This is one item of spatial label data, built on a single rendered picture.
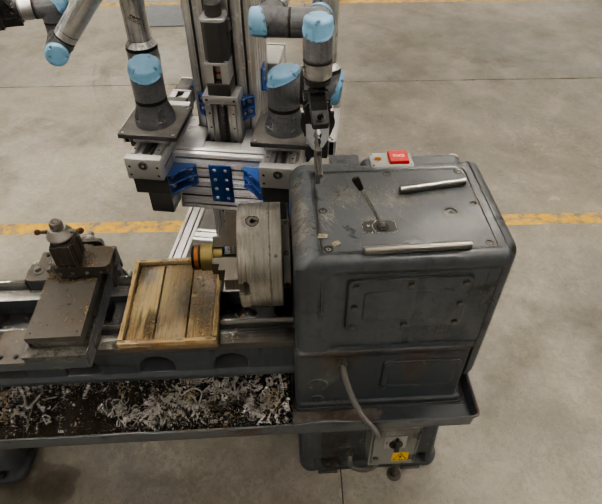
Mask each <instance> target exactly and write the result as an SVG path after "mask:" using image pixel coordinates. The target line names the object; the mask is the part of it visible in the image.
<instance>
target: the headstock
mask: <svg viewBox="0 0 602 504"><path fill-rule="evenodd" d="M411 157H412V160H413V163H414V166H405V167H377V168H371V165H370V161H369V158H366V159H364V160H363V161H362V162H361V163H360V167H355V166H352V165H349V164H331V163H325V164H322V171H323V177H322V178H320V184H315V168H314V164H304V165H300V166H298V167H296V168H294V169H293V171H292V172H291V173H290V176H289V216H290V225H291V234H292V255H293V282H292V289H293V307H294V324H295V342H296V346H297V348H298V349H299V350H300V351H302V352H305V353H318V352H325V351H327V350H329V349H330V348H332V347H335V346H350V345H371V344H392V343H413V342H434V341H455V340H481V339H483V338H484V337H485V334H486V332H487V329H488V327H489V324H490V321H491V319H492V316H493V314H494V311H495V309H496V306H497V303H498V301H499V298H500V296H501V293H502V290H503V288H504V285H505V283H506V280H507V277H508V275H509V272H510V270H511V267H512V265H513V262H514V259H515V257H516V253H517V247H516V243H515V241H514V239H513V237H512V235H511V233H510V231H509V229H508V227H507V225H506V223H505V221H504V219H503V217H502V215H501V213H500V211H499V209H498V207H497V205H496V202H495V200H494V198H493V196H492V194H491V192H490V190H489V188H488V186H487V184H486V182H485V180H484V178H483V176H482V174H481V172H480V170H479V168H478V166H477V165H476V164H475V163H474V162H472V161H466V162H461V161H460V159H459V158H458V157H457V156H455V155H432V156H411ZM354 176H358V177H359V178H360V180H361V182H362V185H363V187H364V191H365V193H366V194H367V196H368V198H369V200H370V201H371V203H372V205H373V207H374V209H375V210H376V212H377V214H378V216H379V218H380V219H381V220H382V221H383V222H385V223H387V224H388V225H389V229H388V230H386V231H380V230H378V229H377V228H376V224H377V223H378V221H377V219H376V218H375V216H374V214H373V212H372V210H371V209H370V207H369V205H368V203H367V202H366V200H365V198H364V196H363V195H362V193H361V191H359V190H358V189H357V188H356V186H355V185H354V183H353V182H352V178H353V177H354ZM456 178H466V184H465V185H460V186H453V187H446V188H439V189H432V190H425V191H418V192H411V193H404V194H400V193H399V187H400V186H406V185H413V184H420V183H428V182H435V181H442V180H449V179H456ZM311 227H315V228H316V229H315V230H314V231H312V229H311ZM318 234H328V238H320V239H318V238H317V236H318ZM337 240H338V241H339V242H340V243H342V244H340V245H338V246H336V247H334V246H333V244H331V243H332V242H334V241H337ZM465 240H471V241H472V243H473V247H472V249H457V250H440V251H424V252H407V253H390V254H374V255H364V253H363V247H364V246H380V245H397V244H414V243H431V242H448V241H465Z"/></svg>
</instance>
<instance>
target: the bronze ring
mask: <svg viewBox="0 0 602 504"><path fill-rule="evenodd" d="M223 257H225V254H224V247H213V241H212V242H211V243H202V244H201V246H200V245H192V247H191V263H192V268H193V269H194V270H200V269H202V271H212V272H213V268H212V260H213V258H223Z"/></svg>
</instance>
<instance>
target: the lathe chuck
mask: <svg viewBox="0 0 602 504"><path fill-rule="evenodd" d="M249 217H256V218H257V219H258V223H257V224H255V225H248V224H247V223H246V220H247V219H248V218H249ZM236 257H237V275H238V284H243V282H247V283H248V284H250V292H249V294H244V293H240V292H239V295H240V301H241V305H242V307H243V308H246V307H256V306H260V307H269V306H273V305H272V295H271V279H270V258H269V231H268V202H259V203H245V204H243V203H240V204H238V206H237V213H236Z"/></svg>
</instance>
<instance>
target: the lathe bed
mask: <svg viewBox="0 0 602 504"><path fill-rule="evenodd" d="M131 280H132V275H123V276H120V277H117V283H118V286H117V287H115V289H114V287H113V289H112V294H111V297H110V301H109V304H108V308H107V312H106V316H105V319H104V323H105V322H106V321H108V323H107V325H104V323H103V327H102V331H101V336H106V337H102V338H101V339H100V343H99V347H98V350H96V353H95V357H94V361H93V365H92V367H87V368H67V369H46V370H25V371H5V372H1V371H0V387H18V386H38V385H59V384H79V383H99V382H120V381H140V380H160V379H181V378H201V377H221V376H242V375H262V374H283V373H295V361H294V342H295V328H293V319H294V317H293V316H292V296H291V290H292V288H284V287H283V288H284V306H269V307H246V308H244V309H248V310H246V311H245V310H244V311H243V307H242V305H241V301H240V295H239V292H240V291H239V290H225V282H224V280H223V283H222V298H221V312H220V314H221V315H220V326H219V340H218V347H205V348H186V346H185V349H170V350H153V348H152V350H146V351H125V352H119V349H118V347H117V345H116V344H117V340H118V337H117V336H118V335H119V331H120V327H121V324H122V320H123V317H122V314H123V316H124V311H125V308H126V304H127V299H128V293H129V288H130V286H129V285H130V284H131ZM122 286H123V288H122ZM126 287H127V288H126ZM125 288H126V289H125ZM116 289H117V290H116ZM8 290H9V291H8ZM11 291H13V292H11ZM115 291H116V292H115ZM235 291H236V292H235ZM9 293H10V294H9ZM41 293H42V290H29V289H28V287H27V286H26V284H25V282H24V280H5V281H0V326H2V325H3V329H2V327H1V329H0V335H3V333H4V332H6V331H8V330H16V329H27V328H28V325H29V323H25V322H23V321H27V322H30V320H31V317H32V315H33V312H34V310H35V307H36V305H37V302H38V300H39V298H40V294H41ZM7 294H8V295H9V296H8V297H7ZM126 294H127V295H126ZM10 296H12V297H10ZM7 299H8V301H7ZM9 300H10V301H9ZM122 301H124V302H122ZM114 302H115V303H114ZM118 307H119V308H118ZM229 309H230V310H231V312H230V310H229ZM228 310H229V311H228ZM227 311H228V312H227ZM224 312H225V314H224ZM235 313H237V314H235ZM246 313H248V315H246ZM240 314H241V315H242V314H245V316H242V317H243V318H240V317H241V316H240ZM117 315H118V316H117ZM120 315H121V316H120ZM223 315H225V316H223ZM236 315H237V316H238V317H236ZM111 316H113V317H112V319H111V318H109V317H111ZM222 316H223V319H221V318H222ZM25 317H28V318H27V319H25ZM114 317H115V318H114ZM120 318H121V319H120ZM224 318H225V319H224ZM112 321H113V322H112ZM117 321H119V323H118V322H117ZM9 322H10V324H8V323H9ZM120 323H121V324H120ZM116 324H117V325H116ZM6 326H7V327H6ZM4 327H5V328H4ZM235 328H236V329H235ZM238 328H239V329H238ZM236 330H237V332H235V331H236ZM233 331H234V332H233ZM232 333H234V336H232V335H231V334H232ZM236 333H237V335H236ZM236 338H237V339H236ZM115 339H116V340H115ZM238 340H239V341H238ZM113 343H114V345H112V344H113ZM106 347H107V348H106Z"/></svg>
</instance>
